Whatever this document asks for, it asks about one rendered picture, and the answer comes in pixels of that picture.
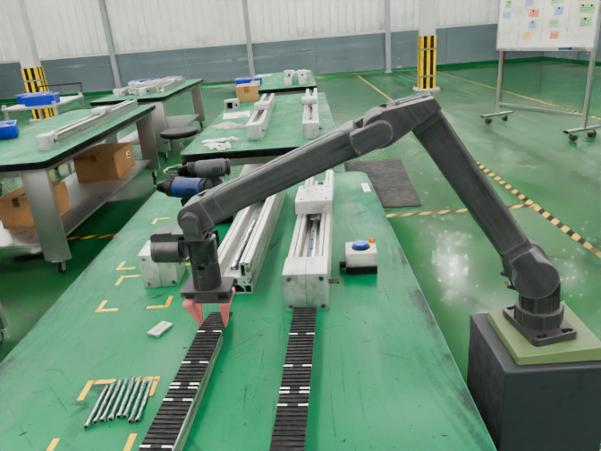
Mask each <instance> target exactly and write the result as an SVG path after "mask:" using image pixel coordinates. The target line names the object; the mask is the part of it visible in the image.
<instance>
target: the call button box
mask: <svg viewBox="0 0 601 451"><path fill-rule="evenodd" d="M353 243H354V242H347V243H345V258H346V261H340V268H346V274H347V275H367V274H377V247H376V242H374V243H368V247H367V248H365V249H356V248H354V247H353Z"/></svg>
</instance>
